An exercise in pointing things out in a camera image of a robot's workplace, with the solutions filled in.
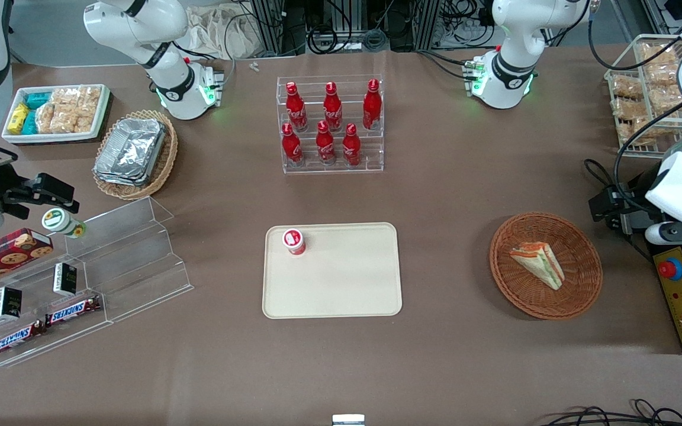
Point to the yellow snack pack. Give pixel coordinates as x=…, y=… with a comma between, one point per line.
x=18, y=118

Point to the grey metal box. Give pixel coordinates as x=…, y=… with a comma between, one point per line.
x=634, y=222

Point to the clear acrylic stepped shelf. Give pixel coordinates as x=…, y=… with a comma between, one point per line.
x=39, y=349
x=140, y=266

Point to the bagged rice cracker pack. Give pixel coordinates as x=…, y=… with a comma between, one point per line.
x=663, y=99
x=625, y=109
x=628, y=87
x=637, y=131
x=663, y=76
x=658, y=56

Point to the red cola bottle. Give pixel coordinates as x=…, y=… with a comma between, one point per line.
x=333, y=109
x=351, y=148
x=291, y=147
x=296, y=109
x=325, y=145
x=372, y=106

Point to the cup with green white lid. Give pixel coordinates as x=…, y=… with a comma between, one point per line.
x=60, y=222

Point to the white rectangular snack tray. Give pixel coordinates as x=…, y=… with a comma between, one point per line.
x=15, y=137

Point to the snickers chocolate bar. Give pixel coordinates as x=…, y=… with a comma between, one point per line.
x=18, y=338
x=74, y=311

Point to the small black box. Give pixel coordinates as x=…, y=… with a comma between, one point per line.
x=65, y=279
x=7, y=303

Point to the red cup with white lid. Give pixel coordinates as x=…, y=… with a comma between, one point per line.
x=293, y=241

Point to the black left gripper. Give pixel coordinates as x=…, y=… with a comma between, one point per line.
x=632, y=202

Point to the oval tan wicker basket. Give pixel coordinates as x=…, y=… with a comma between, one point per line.
x=166, y=160

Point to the stack of foil containers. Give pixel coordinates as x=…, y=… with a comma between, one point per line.
x=131, y=151

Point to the beige cloth bag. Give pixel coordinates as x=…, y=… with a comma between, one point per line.
x=216, y=32

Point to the clear acrylic bottle rack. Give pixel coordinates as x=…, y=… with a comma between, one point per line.
x=370, y=151

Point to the round brown wicker basket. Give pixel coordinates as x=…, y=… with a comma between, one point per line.
x=530, y=296

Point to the teal snack pack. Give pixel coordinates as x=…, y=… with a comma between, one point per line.
x=38, y=99
x=31, y=122

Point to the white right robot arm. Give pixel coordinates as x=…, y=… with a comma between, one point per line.
x=166, y=71

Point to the beige plastic tray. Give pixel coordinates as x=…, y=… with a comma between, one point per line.
x=341, y=278

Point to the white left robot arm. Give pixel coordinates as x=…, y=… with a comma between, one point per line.
x=510, y=65

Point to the triangular sandwich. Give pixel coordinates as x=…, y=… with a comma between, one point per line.
x=539, y=263

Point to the clear rice cracker pack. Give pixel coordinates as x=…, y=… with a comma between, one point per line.
x=46, y=118
x=84, y=120
x=89, y=96
x=66, y=97
x=64, y=120

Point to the red plaid cookie box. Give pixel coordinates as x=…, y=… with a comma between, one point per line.
x=3, y=254

